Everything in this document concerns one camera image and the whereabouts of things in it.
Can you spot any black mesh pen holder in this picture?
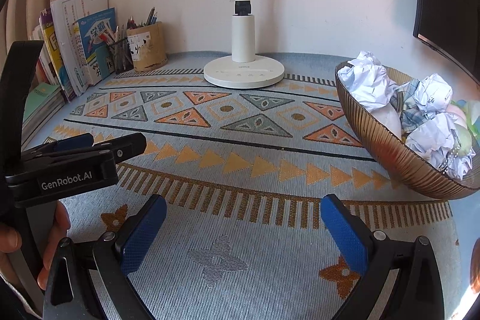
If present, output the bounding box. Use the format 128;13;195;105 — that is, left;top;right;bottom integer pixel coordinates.
107;38;134;75

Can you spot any person's right hand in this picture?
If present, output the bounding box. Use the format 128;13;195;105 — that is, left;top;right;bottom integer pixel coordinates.
469;239;480;294

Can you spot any small paper ball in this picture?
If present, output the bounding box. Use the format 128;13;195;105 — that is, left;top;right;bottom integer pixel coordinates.
446;148;476;180

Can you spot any white cover workbook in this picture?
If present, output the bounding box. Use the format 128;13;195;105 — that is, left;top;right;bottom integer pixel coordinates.
49;0;108;97

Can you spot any yellow cover book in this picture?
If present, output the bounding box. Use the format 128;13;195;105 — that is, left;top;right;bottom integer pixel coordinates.
39;8;76;102

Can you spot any brown ribbed bowl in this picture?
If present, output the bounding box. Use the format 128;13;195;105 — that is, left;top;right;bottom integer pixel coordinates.
335;61;479;199

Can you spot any plaid fabric bow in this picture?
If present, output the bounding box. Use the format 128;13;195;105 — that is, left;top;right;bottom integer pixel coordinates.
390;79;427;137

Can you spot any large paper ball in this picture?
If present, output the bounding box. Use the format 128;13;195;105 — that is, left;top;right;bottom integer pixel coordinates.
337;51;398;112

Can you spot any person's left hand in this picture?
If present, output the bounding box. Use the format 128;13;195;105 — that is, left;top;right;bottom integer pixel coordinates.
1;201;71;292

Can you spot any patterned woven table mat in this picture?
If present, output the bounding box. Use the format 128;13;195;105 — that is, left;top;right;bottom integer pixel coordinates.
35;52;461;319

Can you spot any green notebook stack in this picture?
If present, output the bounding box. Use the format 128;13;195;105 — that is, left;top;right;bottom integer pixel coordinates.
22;83;64;137

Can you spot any white desk lamp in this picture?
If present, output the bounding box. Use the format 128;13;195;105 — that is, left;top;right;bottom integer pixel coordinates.
203;0;285;89

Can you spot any kraft paper pen holder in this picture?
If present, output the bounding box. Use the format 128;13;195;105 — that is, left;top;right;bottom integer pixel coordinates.
127;22;168;72

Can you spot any pastel plush dango skewer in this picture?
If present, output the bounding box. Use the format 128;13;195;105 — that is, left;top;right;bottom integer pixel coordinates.
447;100;479;157

